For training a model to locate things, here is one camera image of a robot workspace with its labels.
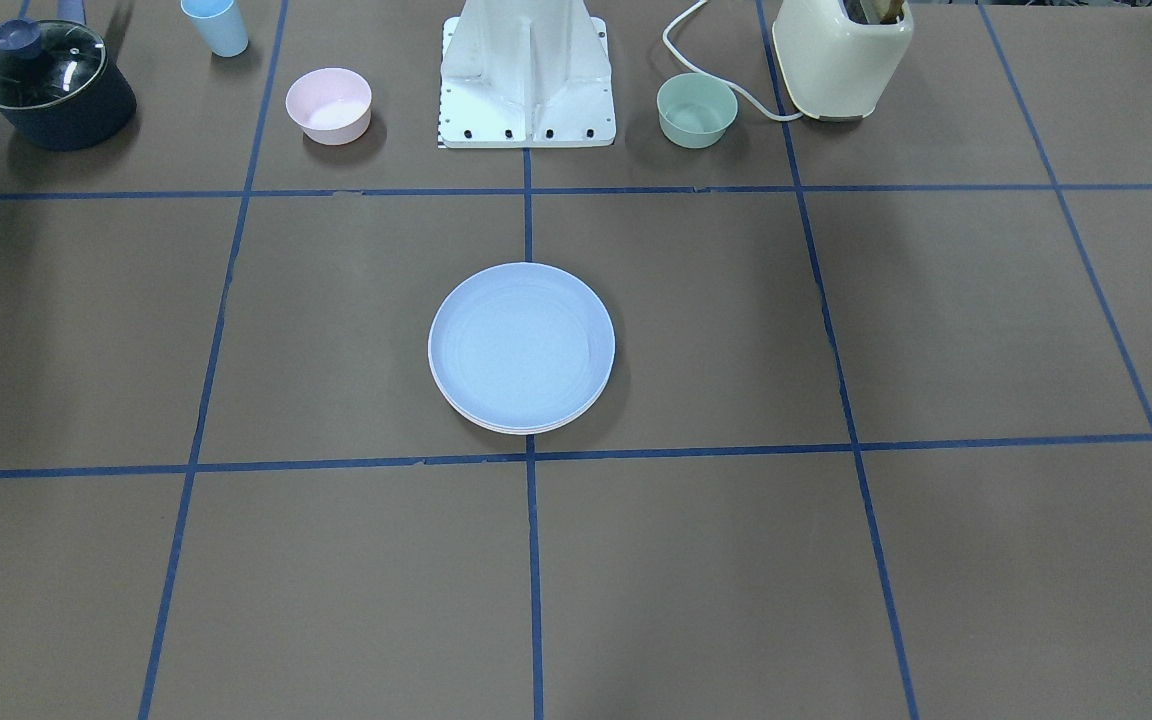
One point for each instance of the light blue cup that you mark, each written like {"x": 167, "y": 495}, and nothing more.
{"x": 220, "y": 24}

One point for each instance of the blue plate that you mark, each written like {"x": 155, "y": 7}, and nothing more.
{"x": 521, "y": 342}

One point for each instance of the pink bowl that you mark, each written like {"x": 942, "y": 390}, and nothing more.
{"x": 332, "y": 106}

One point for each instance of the white camera stand post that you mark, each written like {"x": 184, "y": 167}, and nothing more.
{"x": 525, "y": 75}

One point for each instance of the green bowl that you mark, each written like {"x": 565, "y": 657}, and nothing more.
{"x": 694, "y": 111}

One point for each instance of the toast slice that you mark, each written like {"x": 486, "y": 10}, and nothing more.
{"x": 875, "y": 12}

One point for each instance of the cream toaster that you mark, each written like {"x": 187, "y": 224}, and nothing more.
{"x": 836, "y": 70}

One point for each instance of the dark blue pot with lid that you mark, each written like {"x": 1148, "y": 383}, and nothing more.
{"x": 60, "y": 87}

